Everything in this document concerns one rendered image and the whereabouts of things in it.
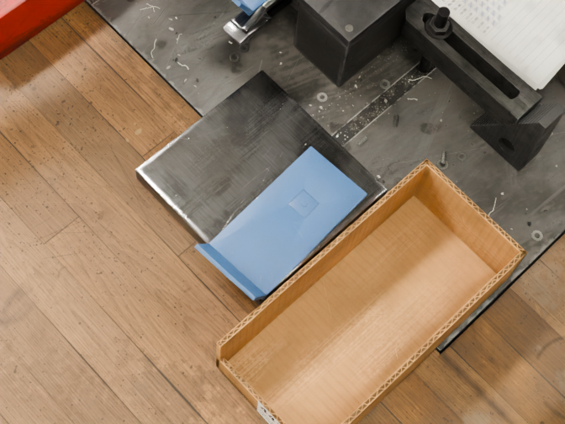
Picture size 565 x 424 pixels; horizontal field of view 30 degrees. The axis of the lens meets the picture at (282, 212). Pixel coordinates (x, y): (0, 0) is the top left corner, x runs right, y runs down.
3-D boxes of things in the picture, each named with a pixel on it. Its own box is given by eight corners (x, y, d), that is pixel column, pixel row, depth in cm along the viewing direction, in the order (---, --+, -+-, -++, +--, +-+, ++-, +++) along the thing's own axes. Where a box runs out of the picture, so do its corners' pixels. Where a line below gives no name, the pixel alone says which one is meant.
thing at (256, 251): (194, 258, 93) (193, 246, 91) (310, 147, 98) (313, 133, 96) (251, 310, 92) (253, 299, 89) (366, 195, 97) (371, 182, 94)
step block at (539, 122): (469, 127, 103) (492, 80, 94) (488, 109, 103) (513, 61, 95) (518, 172, 101) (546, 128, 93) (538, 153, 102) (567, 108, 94)
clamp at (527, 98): (387, 55, 105) (403, -3, 96) (410, 36, 106) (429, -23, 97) (497, 156, 102) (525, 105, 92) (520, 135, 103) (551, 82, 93)
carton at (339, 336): (215, 368, 92) (215, 343, 85) (411, 194, 100) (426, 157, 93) (316, 477, 89) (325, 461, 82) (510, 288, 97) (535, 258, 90)
